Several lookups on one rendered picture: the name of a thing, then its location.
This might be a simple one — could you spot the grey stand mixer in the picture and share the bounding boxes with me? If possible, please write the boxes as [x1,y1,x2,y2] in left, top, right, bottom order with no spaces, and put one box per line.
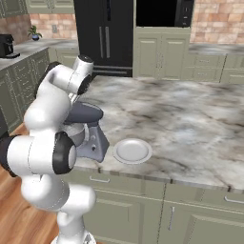
[62,101,111,164]

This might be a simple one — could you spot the silver mixer bowl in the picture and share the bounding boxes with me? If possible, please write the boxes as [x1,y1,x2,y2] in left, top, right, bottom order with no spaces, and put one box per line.
[65,123,88,148]

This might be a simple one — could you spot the white round plate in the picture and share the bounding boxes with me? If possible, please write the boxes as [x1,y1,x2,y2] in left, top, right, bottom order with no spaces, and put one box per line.
[112,137,153,166]

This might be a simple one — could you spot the green drawer front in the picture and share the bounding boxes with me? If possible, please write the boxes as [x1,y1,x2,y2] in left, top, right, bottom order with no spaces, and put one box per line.
[163,182,244,214]
[62,169,167,201]

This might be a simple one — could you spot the green tall cupboard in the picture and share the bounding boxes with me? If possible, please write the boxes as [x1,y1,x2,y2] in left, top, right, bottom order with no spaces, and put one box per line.
[132,26,192,81]

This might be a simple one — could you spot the black fridge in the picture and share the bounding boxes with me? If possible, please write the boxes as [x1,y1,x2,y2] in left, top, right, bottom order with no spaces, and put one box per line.
[72,0,134,78]

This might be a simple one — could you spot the green cupboard door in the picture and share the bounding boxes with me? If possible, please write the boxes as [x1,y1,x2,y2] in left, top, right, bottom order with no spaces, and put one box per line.
[157,200,244,244]
[83,189,164,244]

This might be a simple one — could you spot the green base cupboards run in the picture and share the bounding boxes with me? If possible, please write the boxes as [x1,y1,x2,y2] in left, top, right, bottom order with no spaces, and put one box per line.
[180,51,244,86]
[0,46,80,134]

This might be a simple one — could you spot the black built-in oven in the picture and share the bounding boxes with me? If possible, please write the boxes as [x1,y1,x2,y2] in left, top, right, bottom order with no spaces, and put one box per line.
[135,0,195,29]

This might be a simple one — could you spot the green potted plant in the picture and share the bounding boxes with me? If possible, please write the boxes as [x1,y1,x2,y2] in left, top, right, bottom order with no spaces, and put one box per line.
[27,25,44,42]

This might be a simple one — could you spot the black coffee machine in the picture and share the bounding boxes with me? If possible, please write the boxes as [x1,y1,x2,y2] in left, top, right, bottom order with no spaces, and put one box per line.
[0,33,21,59]

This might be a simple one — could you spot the silver drawer handle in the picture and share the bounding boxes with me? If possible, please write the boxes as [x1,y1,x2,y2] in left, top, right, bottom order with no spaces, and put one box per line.
[223,195,244,205]
[89,175,112,185]

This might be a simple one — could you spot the silver door handle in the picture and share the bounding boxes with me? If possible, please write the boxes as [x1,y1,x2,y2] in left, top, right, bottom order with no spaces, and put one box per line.
[167,206,176,233]

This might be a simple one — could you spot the green wall cupboards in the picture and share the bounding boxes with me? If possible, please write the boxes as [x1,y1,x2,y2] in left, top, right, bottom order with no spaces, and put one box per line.
[0,0,75,19]

